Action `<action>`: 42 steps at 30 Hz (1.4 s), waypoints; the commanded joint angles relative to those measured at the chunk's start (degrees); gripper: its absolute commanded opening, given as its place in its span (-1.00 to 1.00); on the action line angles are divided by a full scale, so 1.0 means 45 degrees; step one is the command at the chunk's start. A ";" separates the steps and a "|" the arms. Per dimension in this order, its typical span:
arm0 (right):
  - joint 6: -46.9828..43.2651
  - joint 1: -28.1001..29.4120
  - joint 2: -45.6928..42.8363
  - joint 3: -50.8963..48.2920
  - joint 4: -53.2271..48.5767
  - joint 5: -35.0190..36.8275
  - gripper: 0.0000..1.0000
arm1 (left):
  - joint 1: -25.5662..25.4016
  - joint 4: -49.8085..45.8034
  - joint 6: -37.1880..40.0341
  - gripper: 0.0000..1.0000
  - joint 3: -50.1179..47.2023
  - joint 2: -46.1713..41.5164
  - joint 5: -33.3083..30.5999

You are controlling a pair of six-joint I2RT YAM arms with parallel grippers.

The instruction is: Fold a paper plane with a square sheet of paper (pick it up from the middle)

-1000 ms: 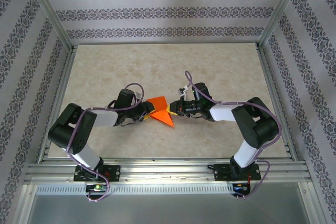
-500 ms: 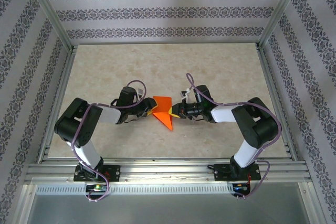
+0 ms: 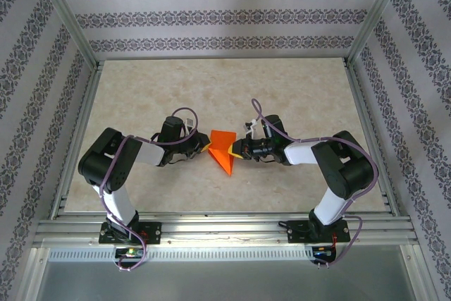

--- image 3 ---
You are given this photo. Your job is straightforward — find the aluminium frame post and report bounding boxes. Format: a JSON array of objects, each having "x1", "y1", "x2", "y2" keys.
[
  {"x1": 30, "y1": 0, "x2": 99, "y2": 69},
  {"x1": 345, "y1": 0, "x2": 412, "y2": 66}
]

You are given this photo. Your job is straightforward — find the aluminium side rail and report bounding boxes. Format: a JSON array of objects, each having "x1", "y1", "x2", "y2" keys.
[
  {"x1": 51, "y1": 63, "x2": 103, "y2": 219},
  {"x1": 343, "y1": 61, "x2": 401, "y2": 216}
]

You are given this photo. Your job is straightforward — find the grey metal panel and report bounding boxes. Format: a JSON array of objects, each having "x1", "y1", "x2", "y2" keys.
[{"x1": 35, "y1": 261, "x2": 419, "y2": 301}]

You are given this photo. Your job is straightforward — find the aluminium mounting rail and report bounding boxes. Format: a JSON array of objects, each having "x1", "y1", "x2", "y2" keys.
[{"x1": 33, "y1": 212, "x2": 419, "y2": 245}]

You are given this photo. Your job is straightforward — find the small controller board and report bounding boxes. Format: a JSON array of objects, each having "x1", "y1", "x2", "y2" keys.
[
  {"x1": 312, "y1": 245, "x2": 336, "y2": 259},
  {"x1": 115, "y1": 247, "x2": 144, "y2": 259}
]

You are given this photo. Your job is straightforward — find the slotted grey cable duct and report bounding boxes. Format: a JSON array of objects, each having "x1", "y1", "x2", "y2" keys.
[{"x1": 47, "y1": 246, "x2": 314, "y2": 262}]

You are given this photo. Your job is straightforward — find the orange paper sheet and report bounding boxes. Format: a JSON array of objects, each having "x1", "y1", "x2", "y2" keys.
[{"x1": 207, "y1": 130, "x2": 237, "y2": 178}]

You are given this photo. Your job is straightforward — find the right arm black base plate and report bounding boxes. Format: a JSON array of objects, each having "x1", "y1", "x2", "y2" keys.
[{"x1": 287, "y1": 219, "x2": 352, "y2": 245}]

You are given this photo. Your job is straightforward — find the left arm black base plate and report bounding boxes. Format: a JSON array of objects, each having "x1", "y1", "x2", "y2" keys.
[{"x1": 99, "y1": 221, "x2": 162, "y2": 245}]

